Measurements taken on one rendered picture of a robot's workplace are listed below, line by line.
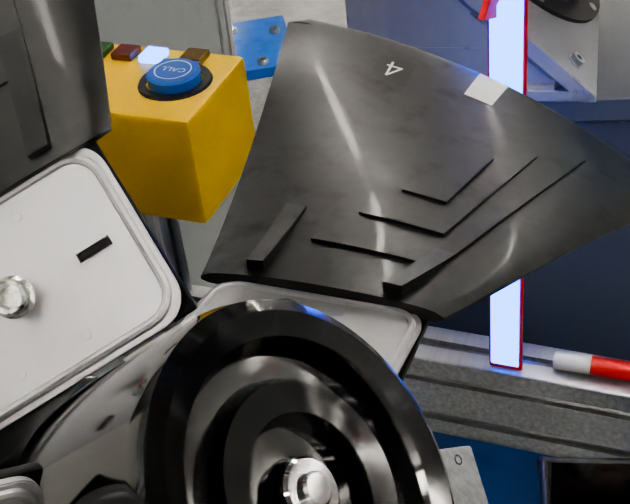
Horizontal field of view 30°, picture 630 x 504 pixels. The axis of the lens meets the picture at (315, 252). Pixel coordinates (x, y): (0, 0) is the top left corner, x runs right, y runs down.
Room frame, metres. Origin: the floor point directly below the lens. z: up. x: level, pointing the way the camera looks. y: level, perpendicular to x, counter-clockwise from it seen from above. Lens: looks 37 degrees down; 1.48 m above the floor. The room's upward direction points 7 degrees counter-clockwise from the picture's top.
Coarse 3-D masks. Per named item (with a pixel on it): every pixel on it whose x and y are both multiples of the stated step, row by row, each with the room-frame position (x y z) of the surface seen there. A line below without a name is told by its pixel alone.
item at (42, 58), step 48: (0, 0) 0.36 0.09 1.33; (48, 0) 0.36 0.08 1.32; (0, 48) 0.34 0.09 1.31; (48, 48) 0.34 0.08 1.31; (96, 48) 0.35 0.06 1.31; (0, 96) 0.33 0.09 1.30; (48, 96) 0.33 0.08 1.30; (96, 96) 0.33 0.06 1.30; (0, 144) 0.32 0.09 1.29; (48, 144) 0.32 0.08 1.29; (0, 192) 0.31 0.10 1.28
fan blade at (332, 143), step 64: (320, 64) 0.55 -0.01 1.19; (448, 64) 0.57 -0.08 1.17; (320, 128) 0.49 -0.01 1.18; (384, 128) 0.49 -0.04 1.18; (448, 128) 0.49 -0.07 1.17; (512, 128) 0.51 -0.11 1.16; (576, 128) 0.53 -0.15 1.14; (256, 192) 0.44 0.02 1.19; (320, 192) 0.43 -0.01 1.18; (384, 192) 0.43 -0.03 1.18; (448, 192) 0.43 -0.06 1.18; (512, 192) 0.44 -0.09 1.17; (576, 192) 0.45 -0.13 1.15; (256, 256) 0.38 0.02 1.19; (320, 256) 0.38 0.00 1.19; (384, 256) 0.38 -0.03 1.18; (448, 256) 0.38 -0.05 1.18; (512, 256) 0.39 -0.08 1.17
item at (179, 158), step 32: (128, 64) 0.80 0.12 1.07; (224, 64) 0.78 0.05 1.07; (128, 96) 0.75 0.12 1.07; (160, 96) 0.74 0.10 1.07; (192, 96) 0.74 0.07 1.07; (224, 96) 0.76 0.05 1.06; (128, 128) 0.73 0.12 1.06; (160, 128) 0.72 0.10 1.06; (192, 128) 0.71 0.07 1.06; (224, 128) 0.75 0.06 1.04; (128, 160) 0.73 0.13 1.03; (160, 160) 0.72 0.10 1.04; (192, 160) 0.71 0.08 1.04; (224, 160) 0.74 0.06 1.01; (128, 192) 0.73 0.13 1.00; (160, 192) 0.72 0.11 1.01; (192, 192) 0.71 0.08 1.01; (224, 192) 0.74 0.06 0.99
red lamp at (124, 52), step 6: (120, 48) 0.82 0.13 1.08; (126, 48) 0.82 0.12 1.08; (132, 48) 0.82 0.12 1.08; (138, 48) 0.82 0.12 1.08; (114, 54) 0.81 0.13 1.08; (120, 54) 0.81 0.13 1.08; (126, 54) 0.81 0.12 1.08; (132, 54) 0.81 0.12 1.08; (120, 60) 0.81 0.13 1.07; (126, 60) 0.81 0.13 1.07
